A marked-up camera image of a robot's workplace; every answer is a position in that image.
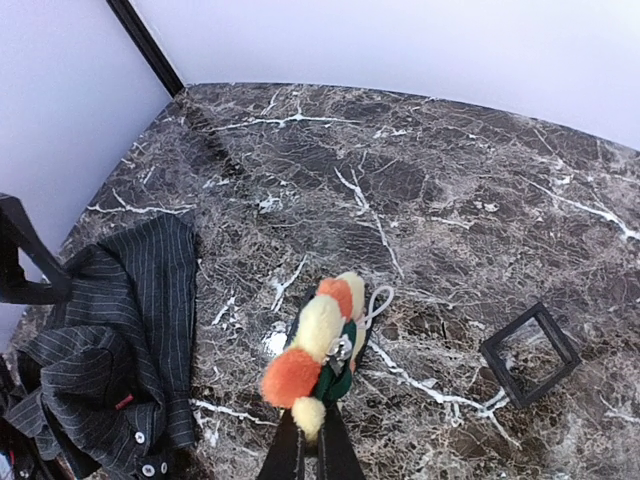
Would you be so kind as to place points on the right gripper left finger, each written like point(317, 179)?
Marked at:
point(285, 459)

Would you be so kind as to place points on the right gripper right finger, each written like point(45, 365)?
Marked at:
point(336, 456)

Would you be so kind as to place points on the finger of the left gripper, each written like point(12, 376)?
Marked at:
point(18, 233)

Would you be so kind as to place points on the flower brooch green orange yellow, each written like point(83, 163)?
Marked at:
point(315, 370)

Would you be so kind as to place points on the black pinstriped shirt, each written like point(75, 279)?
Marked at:
point(105, 384)

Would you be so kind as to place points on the left black frame post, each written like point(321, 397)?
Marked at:
point(129, 19)

